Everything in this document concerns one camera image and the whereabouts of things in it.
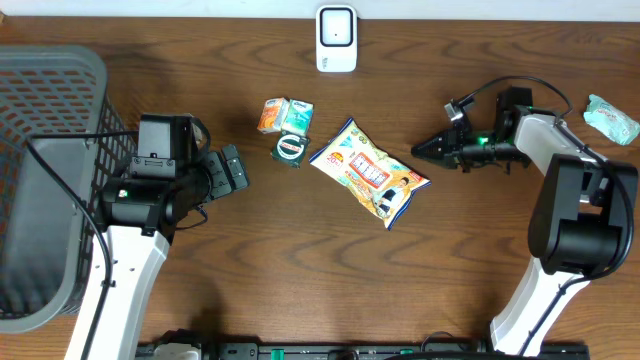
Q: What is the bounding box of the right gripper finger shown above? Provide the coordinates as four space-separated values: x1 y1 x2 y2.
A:
411 146 446 164
413 130 448 149

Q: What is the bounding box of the yellow snack bag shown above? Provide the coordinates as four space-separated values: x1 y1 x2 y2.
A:
310 118 431 230

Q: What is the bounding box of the round tape roll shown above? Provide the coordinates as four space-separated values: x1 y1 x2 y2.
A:
271 131 310 168

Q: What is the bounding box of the orange small carton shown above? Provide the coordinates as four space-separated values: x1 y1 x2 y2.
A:
257 97 289 134

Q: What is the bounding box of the teal small carton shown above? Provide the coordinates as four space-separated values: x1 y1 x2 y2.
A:
281 99 314 136

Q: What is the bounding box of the mint green pack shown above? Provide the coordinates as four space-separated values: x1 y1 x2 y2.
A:
583 94 639 146

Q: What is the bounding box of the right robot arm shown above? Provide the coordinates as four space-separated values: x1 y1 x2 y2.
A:
411 86 638 357

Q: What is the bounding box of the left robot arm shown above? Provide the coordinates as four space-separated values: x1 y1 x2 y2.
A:
65 114 249 359

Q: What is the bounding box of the white barcode scanner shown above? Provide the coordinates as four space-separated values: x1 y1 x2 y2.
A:
316 5 358 73

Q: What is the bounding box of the grey plastic shopping basket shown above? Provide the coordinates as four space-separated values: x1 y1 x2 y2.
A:
1 45 136 334

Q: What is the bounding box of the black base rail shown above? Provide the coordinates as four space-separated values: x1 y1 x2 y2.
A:
134 340 592 360

